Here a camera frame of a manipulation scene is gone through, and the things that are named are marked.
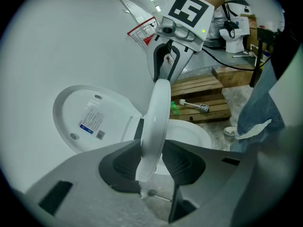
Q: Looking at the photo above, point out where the white toilet seat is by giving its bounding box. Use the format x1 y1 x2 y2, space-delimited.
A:
135 78 172 183

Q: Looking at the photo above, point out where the cardboard box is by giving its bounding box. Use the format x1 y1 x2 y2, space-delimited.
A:
241 13 259 51

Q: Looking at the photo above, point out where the red wire shopping basket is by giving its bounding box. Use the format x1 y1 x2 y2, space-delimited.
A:
127 16 159 54

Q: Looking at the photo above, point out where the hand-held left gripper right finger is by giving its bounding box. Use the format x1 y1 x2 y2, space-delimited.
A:
162 140 261 224

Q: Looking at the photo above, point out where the white long-handled scoop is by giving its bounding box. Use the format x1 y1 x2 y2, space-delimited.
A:
232 51 255 59

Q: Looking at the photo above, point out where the small white toilet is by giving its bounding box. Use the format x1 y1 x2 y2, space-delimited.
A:
219 17 251 54

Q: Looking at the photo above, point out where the person's black jacket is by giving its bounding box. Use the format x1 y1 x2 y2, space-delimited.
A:
271 8 303 81

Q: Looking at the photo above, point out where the white toilet bowl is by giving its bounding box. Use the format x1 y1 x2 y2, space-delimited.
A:
155 119 213 176

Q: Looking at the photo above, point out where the black strap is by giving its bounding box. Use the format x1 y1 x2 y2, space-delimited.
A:
222 3 240 39

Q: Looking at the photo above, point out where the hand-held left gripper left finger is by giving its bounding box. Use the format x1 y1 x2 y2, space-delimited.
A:
25 139 167 227

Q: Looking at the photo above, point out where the silver insulated duct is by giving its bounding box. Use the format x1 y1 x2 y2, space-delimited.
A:
205 6 226 42

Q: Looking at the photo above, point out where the white toilet lid with label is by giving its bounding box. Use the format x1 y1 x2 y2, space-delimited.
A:
52 84 145 155

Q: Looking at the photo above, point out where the black cable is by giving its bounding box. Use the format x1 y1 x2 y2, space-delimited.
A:
201 47 272 72

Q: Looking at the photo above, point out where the black metal stand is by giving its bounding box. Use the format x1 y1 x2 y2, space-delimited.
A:
249 26 280 88

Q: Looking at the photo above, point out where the large wooden pallet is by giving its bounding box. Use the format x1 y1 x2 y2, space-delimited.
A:
169 76 232 124

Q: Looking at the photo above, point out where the small wooden pallet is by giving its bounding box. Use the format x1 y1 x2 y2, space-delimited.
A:
211 64 257 88

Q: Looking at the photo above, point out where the person's white shoe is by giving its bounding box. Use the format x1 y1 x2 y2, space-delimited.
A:
223 126 239 137

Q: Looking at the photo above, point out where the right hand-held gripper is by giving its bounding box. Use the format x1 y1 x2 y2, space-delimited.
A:
146 0 215 85

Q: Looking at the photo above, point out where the green plastic bottle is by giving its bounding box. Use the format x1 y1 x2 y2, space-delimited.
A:
170 101 181 116

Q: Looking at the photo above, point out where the white toilet brush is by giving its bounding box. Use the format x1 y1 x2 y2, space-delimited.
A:
178 98 210 114

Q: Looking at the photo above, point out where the person's leg in blue jeans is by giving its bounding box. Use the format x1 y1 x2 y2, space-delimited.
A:
231 55 286 152

